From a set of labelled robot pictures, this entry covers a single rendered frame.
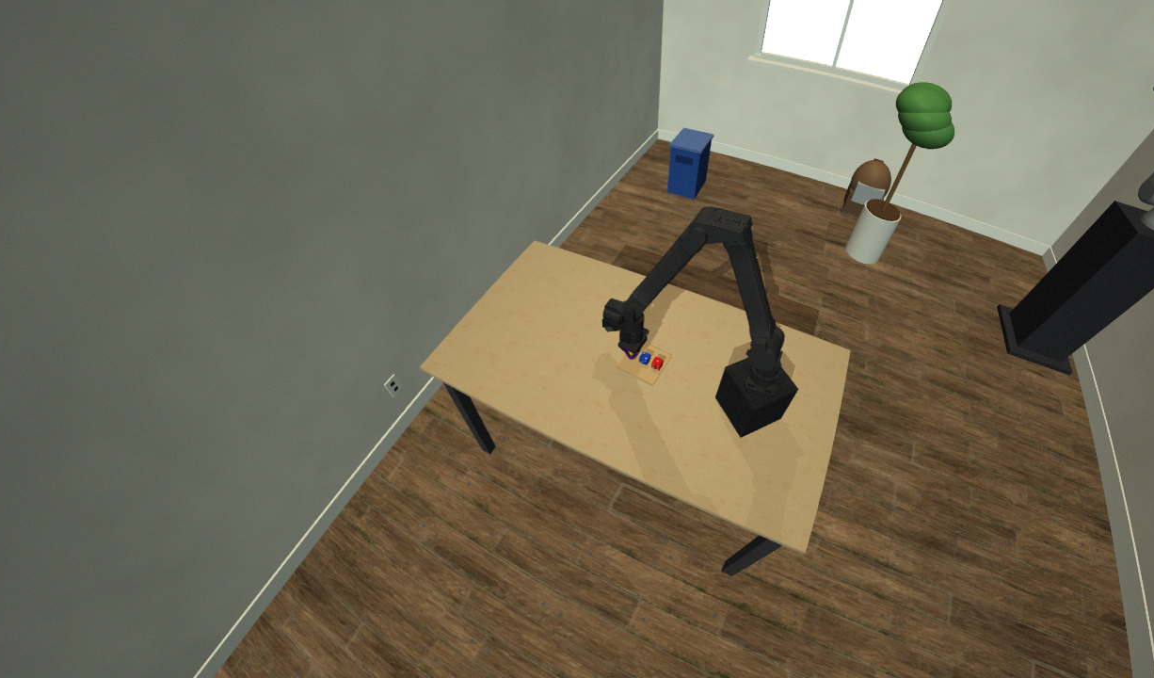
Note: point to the tan square mat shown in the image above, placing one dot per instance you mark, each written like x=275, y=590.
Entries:
x=642, y=371

